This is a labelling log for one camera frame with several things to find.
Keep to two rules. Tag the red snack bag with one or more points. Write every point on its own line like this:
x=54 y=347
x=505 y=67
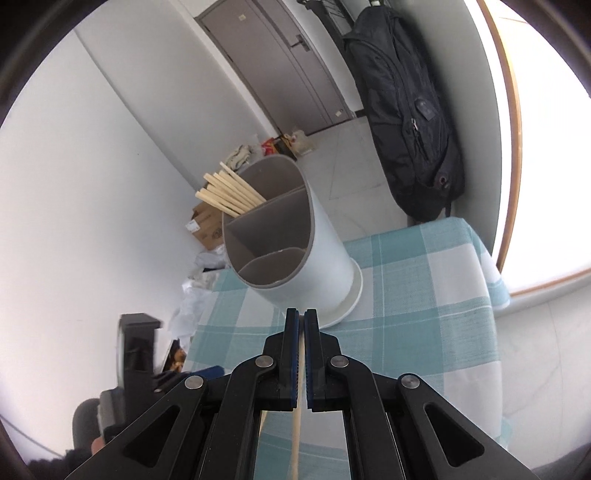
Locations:
x=269 y=146

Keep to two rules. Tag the grey door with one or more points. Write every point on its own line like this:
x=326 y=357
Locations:
x=277 y=69

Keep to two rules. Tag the teal checked tablecloth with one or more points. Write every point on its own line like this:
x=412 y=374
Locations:
x=415 y=300

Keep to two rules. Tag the white utensil holder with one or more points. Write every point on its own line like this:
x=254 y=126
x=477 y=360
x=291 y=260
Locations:
x=323 y=267

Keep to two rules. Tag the dark paper bag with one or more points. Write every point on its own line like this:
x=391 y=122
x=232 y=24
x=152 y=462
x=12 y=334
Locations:
x=284 y=147

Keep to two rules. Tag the black backpack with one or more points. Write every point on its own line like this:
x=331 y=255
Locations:
x=401 y=115

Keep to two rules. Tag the clear plastic bag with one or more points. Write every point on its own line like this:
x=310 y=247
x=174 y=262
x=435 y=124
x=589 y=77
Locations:
x=302 y=143

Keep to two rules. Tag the bunch of bamboo chopsticks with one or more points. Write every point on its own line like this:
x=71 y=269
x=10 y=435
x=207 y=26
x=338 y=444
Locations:
x=235 y=191

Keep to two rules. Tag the single bamboo chopstick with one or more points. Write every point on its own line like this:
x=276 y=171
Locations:
x=296 y=438

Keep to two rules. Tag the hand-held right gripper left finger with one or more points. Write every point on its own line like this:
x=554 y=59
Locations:
x=293 y=360

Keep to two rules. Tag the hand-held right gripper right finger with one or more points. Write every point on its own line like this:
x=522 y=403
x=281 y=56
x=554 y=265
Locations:
x=310 y=360

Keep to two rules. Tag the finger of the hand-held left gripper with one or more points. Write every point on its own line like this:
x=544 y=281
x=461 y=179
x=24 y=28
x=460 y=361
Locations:
x=210 y=371

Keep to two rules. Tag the brown cardboard box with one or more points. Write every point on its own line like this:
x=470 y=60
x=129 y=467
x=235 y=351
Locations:
x=207 y=230

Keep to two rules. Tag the bright window with wooden frame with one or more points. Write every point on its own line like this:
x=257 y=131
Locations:
x=554 y=184

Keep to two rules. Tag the cream cloth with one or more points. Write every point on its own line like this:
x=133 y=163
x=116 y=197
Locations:
x=240 y=157

